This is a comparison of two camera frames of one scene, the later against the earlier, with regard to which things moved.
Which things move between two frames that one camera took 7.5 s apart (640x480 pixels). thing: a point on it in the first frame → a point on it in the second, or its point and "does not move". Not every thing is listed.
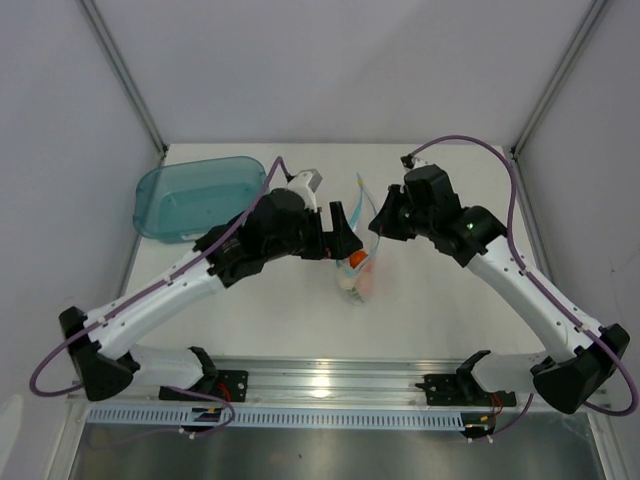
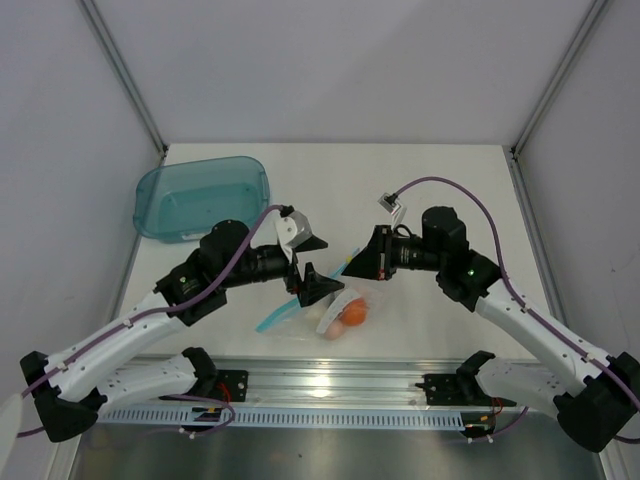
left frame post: [123, 72] does not move
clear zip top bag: [356, 273] → [345, 314]
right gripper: [386, 214] → [375, 261]
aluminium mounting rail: [317, 382] does not move
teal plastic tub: [181, 200] does not move
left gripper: [344, 242] → [315, 284]
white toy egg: [347, 283] → [314, 313]
